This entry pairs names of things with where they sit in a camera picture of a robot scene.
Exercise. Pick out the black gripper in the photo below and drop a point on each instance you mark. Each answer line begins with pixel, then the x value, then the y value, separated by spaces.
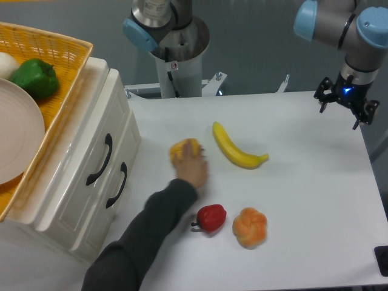
pixel 350 91

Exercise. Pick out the yellow bell pepper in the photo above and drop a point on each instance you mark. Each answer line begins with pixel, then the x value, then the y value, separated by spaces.
pixel 176 149

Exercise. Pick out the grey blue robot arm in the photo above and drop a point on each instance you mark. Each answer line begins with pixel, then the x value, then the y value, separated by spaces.
pixel 362 37

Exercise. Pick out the dark grey sleeved forearm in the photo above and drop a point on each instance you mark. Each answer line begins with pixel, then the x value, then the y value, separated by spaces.
pixel 123 264

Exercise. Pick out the white drawer cabinet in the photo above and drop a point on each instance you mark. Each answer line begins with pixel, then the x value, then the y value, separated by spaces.
pixel 20 225

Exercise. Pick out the person's hand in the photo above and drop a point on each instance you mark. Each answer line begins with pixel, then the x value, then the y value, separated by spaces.
pixel 191 166

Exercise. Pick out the yellow banana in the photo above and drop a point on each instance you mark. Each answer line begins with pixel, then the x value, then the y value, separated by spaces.
pixel 233 153

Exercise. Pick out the black object at edge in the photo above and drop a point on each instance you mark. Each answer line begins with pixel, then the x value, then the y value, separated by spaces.
pixel 381 254

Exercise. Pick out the orange knotted bread roll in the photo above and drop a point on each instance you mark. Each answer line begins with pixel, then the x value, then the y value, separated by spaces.
pixel 250 228

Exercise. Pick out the red bell pepper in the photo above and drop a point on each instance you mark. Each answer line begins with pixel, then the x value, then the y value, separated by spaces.
pixel 210 218

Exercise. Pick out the yellow woven basket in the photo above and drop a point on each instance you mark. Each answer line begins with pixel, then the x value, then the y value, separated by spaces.
pixel 59 59

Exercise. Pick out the green bell pepper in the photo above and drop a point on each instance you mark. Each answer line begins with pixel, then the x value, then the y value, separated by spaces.
pixel 36 78

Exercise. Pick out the beige plate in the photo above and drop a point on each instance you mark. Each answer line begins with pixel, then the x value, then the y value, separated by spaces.
pixel 22 130

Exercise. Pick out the white round vegetable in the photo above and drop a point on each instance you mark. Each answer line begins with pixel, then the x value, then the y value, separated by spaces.
pixel 8 65

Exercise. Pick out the white metal bracket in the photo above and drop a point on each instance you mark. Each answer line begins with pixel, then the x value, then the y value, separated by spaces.
pixel 283 85

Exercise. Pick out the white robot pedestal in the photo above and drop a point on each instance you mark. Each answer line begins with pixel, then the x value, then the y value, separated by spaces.
pixel 178 59

